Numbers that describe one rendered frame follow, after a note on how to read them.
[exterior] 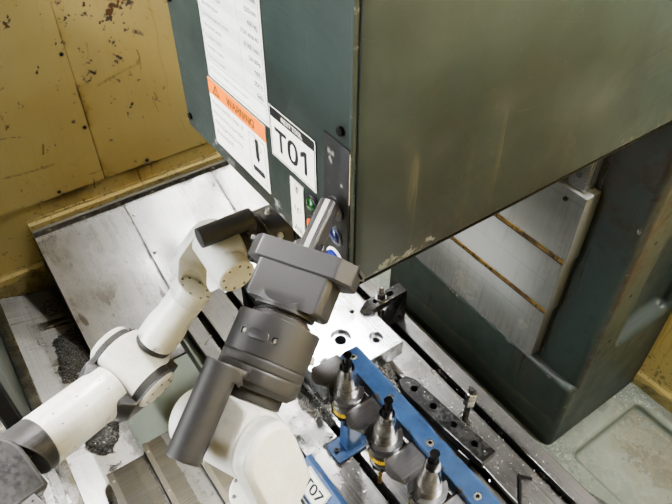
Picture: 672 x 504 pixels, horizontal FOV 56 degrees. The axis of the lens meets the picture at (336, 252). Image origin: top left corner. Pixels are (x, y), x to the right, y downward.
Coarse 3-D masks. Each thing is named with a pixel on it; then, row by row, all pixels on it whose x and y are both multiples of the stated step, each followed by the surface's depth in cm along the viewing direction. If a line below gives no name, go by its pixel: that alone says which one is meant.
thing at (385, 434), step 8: (392, 416) 101; (376, 424) 103; (384, 424) 101; (392, 424) 101; (376, 432) 103; (384, 432) 102; (392, 432) 103; (376, 440) 104; (384, 440) 103; (392, 440) 104
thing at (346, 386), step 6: (342, 372) 107; (348, 372) 107; (354, 372) 108; (342, 378) 108; (348, 378) 108; (354, 378) 109; (336, 384) 110; (342, 384) 109; (348, 384) 108; (354, 384) 109; (336, 390) 111; (342, 390) 110; (348, 390) 109; (354, 390) 110; (342, 396) 110; (348, 396) 110; (354, 396) 111
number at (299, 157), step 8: (288, 136) 72; (288, 144) 73; (296, 144) 71; (288, 152) 74; (296, 152) 72; (304, 152) 71; (288, 160) 75; (296, 160) 73; (304, 160) 71; (296, 168) 74; (304, 168) 72; (304, 176) 73; (312, 176) 71; (312, 184) 72
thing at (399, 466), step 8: (400, 448) 105; (408, 448) 105; (416, 448) 105; (392, 456) 104; (400, 456) 104; (408, 456) 104; (416, 456) 104; (424, 456) 104; (392, 464) 103; (400, 464) 103; (408, 464) 103; (416, 464) 103; (392, 472) 102; (400, 472) 102; (408, 472) 102; (400, 480) 101; (408, 480) 101
